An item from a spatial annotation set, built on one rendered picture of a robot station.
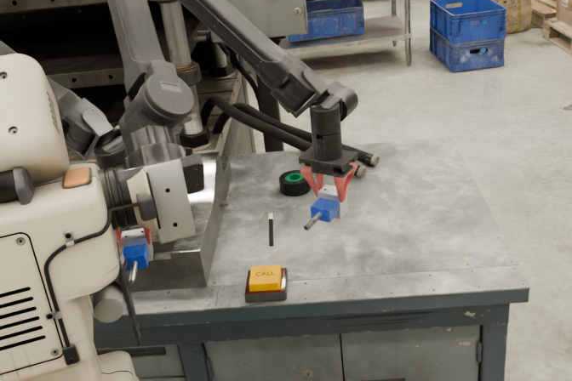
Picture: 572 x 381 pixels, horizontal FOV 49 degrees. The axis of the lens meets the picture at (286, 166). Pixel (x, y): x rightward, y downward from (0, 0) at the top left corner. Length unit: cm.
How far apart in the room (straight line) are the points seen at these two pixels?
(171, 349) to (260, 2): 105
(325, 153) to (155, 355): 59
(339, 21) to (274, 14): 307
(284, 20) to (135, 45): 100
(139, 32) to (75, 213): 36
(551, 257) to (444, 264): 151
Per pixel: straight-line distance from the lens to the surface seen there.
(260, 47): 118
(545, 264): 276
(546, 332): 243
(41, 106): 82
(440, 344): 142
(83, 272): 81
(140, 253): 120
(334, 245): 139
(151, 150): 88
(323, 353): 141
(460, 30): 478
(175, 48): 189
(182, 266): 130
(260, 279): 125
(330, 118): 118
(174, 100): 94
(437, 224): 145
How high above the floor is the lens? 157
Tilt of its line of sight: 26 degrees down
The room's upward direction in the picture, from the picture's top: 7 degrees counter-clockwise
